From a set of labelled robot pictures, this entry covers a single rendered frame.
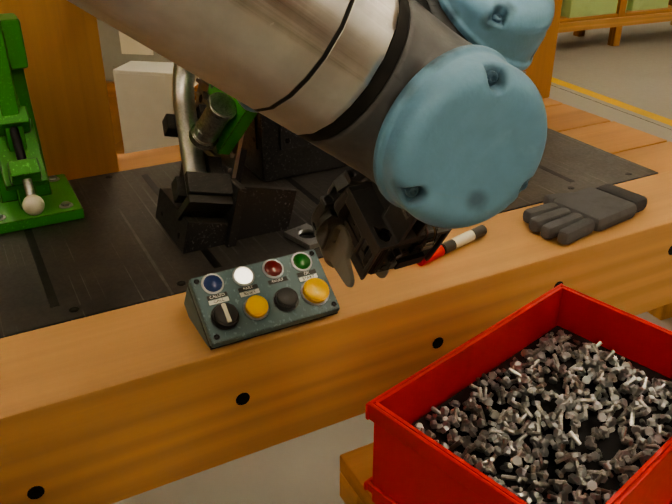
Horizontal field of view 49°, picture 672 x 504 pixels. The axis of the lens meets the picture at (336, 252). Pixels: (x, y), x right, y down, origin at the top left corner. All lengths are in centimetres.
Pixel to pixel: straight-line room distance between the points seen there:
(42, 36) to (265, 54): 97
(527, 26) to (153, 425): 54
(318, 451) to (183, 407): 120
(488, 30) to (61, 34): 88
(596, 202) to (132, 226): 65
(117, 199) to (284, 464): 100
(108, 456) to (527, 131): 59
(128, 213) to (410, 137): 84
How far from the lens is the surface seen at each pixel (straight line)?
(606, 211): 107
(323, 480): 189
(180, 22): 27
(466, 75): 29
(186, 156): 99
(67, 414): 75
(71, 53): 124
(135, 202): 113
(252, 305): 77
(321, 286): 80
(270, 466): 193
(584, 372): 81
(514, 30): 45
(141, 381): 75
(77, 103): 126
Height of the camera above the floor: 134
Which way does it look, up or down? 28 degrees down
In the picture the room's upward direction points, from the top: straight up
